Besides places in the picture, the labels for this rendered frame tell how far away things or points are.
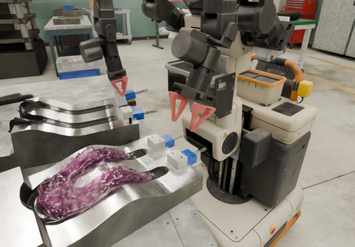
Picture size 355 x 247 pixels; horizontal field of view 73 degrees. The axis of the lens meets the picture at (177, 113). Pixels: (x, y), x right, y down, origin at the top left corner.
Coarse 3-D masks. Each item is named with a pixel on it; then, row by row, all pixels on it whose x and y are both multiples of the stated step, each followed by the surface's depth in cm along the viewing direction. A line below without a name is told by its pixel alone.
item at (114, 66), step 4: (116, 56) 88; (108, 60) 88; (112, 60) 88; (116, 60) 88; (120, 60) 91; (108, 64) 88; (112, 64) 88; (116, 64) 89; (120, 64) 90; (108, 68) 89; (112, 68) 89; (116, 68) 89; (120, 68) 90; (108, 72) 89; (112, 72) 88; (116, 72) 87; (120, 72) 88; (124, 72) 88; (112, 76) 87
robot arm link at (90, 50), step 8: (112, 32) 82; (88, 40) 84; (96, 40) 83; (104, 40) 84; (112, 40) 84; (80, 48) 84; (88, 48) 82; (96, 48) 84; (88, 56) 82; (96, 56) 84
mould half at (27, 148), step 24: (72, 120) 86; (120, 120) 85; (0, 144) 77; (24, 144) 72; (48, 144) 75; (72, 144) 78; (96, 144) 81; (120, 144) 84; (0, 168) 73; (24, 168) 75
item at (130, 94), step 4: (116, 92) 94; (128, 92) 95; (132, 92) 95; (136, 92) 97; (140, 92) 97; (116, 96) 93; (120, 96) 93; (124, 96) 94; (128, 96) 95; (132, 96) 95; (116, 100) 95; (120, 100) 94; (124, 100) 94; (120, 104) 94; (124, 104) 95
